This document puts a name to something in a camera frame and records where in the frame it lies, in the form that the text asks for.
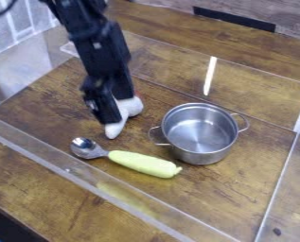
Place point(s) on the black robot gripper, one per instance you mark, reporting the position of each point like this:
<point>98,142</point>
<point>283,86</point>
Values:
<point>105,55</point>

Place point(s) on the white red toy mushroom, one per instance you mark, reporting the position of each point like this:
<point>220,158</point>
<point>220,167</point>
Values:
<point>129,107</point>

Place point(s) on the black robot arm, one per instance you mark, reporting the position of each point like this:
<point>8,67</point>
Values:
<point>78,15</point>

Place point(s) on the stainless steel pot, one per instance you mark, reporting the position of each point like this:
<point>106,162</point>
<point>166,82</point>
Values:
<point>200,131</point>

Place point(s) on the clear acrylic enclosure panel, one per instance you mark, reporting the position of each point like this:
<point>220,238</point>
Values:
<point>240,200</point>

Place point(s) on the black wall baseboard strip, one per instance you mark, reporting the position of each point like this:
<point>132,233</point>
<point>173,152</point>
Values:
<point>235,19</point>

